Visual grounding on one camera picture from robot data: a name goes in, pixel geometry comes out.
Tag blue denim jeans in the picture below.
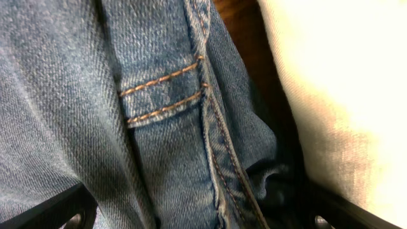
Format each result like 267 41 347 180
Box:
1 1 292 228

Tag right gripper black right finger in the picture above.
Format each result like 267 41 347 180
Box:
299 182 401 229

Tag folded cream cloth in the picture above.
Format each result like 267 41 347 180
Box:
259 0 406 228

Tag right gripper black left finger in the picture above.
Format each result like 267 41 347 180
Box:
1 183 97 229

